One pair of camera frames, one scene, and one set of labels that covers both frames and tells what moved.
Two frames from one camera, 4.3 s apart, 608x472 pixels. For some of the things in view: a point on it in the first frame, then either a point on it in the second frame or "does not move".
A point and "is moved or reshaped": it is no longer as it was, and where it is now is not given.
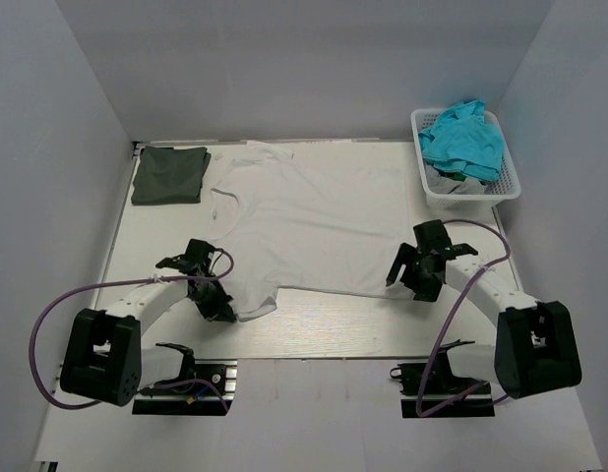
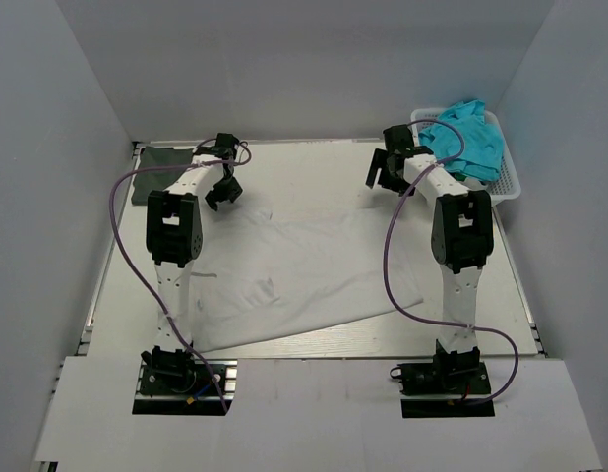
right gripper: (426, 291) → (381, 160)
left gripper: (220, 310) → (233, 191)
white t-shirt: (329, 218) is moved or reshaped
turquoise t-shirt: (461, 140) does not move
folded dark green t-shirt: (168, 176) does not move
